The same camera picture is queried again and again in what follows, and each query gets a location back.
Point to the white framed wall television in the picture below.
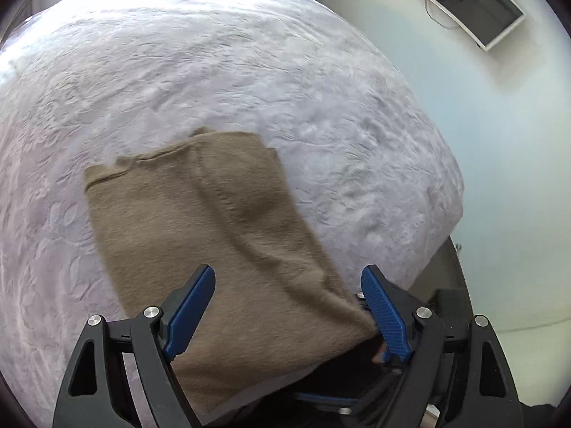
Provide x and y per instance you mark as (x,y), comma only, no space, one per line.
(468,0)

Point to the brown knit sweater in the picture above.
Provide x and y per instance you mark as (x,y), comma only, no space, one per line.
(200,232)

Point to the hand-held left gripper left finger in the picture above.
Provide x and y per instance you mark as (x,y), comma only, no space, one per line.
(192,312)

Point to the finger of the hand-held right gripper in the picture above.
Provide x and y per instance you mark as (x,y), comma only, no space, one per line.
(325,398)

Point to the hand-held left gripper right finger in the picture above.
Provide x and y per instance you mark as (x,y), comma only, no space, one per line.
(386,312)

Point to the person's right hand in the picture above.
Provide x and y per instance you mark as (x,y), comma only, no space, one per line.
(379,354)

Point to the lavender embossed bed blanket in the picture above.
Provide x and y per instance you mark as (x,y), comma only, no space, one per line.
(312,98)

